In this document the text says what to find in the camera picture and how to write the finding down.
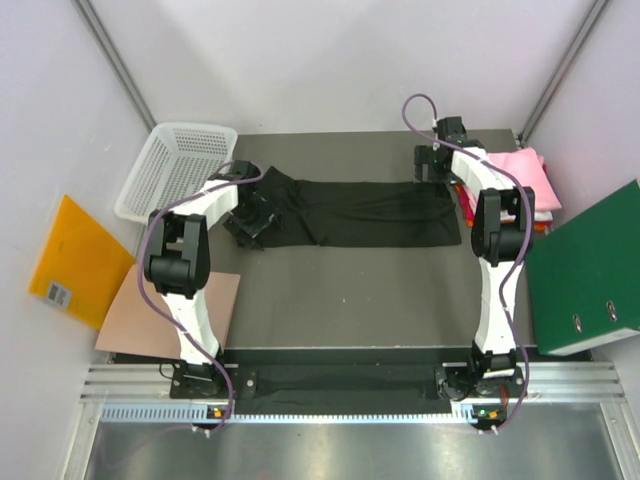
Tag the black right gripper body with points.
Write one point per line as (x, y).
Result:
(427, 155)

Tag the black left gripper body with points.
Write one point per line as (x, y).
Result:
(248, 219)

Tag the black printed t-shirt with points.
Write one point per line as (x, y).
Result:
(358, 214)

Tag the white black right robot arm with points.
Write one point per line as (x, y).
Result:
(502, 234)

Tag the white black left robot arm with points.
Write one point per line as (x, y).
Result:
(175, 254)

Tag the magenta folded t-shirt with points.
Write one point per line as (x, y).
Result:
(465, 204)

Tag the light pink folded t-shirt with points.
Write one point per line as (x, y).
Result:
(528, 168)

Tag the white perforated plastic basket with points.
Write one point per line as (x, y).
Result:
(175, 162)

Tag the white folded t-shirt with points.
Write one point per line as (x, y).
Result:
(542, 217)

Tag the orange folded t-shirt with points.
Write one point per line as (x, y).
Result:
(537, 226)

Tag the pink cardboard sheet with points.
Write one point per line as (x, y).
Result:
(132, 327)

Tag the orange padded envelope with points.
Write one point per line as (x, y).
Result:
(81, 267)

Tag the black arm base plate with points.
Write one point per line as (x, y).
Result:
(341, 380)

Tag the green ring binder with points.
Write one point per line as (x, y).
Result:
(583, 277)

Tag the grey slotted cable duct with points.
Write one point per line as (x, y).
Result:
(210, 415)

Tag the aluminium rail frame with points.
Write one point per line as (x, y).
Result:
(573, 424)

